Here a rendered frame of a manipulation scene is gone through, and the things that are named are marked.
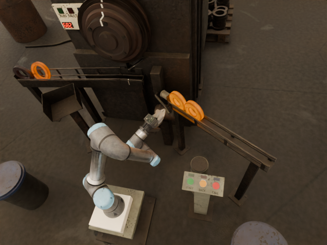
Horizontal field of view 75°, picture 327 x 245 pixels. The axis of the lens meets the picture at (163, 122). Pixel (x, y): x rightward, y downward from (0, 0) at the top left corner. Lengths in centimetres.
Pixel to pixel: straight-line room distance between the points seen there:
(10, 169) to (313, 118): 276
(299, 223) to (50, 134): 250
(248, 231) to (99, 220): 95
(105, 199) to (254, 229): 89
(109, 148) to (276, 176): 149
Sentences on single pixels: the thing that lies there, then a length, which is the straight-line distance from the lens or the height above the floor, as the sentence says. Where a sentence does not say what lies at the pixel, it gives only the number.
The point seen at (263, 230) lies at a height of 43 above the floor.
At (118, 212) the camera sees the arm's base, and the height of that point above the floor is 41.
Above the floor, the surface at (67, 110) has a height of 60.
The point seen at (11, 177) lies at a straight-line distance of 206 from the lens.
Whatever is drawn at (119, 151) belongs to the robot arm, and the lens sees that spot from 115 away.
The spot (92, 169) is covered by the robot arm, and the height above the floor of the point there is 71.
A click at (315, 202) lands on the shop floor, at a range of 216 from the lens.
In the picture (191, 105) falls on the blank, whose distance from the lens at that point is 141.
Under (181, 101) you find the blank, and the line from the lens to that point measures 147.
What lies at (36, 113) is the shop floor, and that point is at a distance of 305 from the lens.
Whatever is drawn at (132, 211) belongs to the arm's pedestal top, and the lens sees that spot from 166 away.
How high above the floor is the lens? 186
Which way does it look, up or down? 53 degrees down
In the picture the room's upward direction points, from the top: 11 degrees counter-clockwise
